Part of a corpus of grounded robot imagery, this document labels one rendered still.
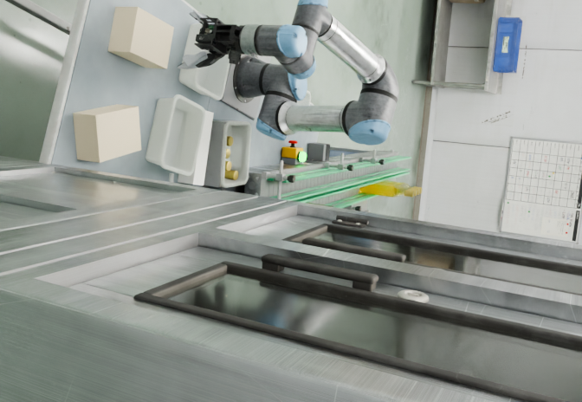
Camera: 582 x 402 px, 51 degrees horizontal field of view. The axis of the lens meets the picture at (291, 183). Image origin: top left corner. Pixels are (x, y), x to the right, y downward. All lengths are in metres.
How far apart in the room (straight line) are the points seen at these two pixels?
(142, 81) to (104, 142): 0.29
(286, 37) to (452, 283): 0.87
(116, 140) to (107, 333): 1.12
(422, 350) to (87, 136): 1.18
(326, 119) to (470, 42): 6.22
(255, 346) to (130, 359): 0.11
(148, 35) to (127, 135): 0.27
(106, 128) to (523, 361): 1.23
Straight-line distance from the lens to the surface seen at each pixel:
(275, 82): 2.14
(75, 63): 1.63
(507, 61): 7.36
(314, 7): 1.61
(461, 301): 0.74
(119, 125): 1.64
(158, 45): 1.75
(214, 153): 2.06
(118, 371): 0.55
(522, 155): 7.92
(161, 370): 0.52
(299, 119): 2.01
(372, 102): 1.83
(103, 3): 1.71
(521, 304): 0.74
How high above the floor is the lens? 1.91
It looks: 25 degrees down
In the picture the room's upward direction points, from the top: 98 degrees clockwise
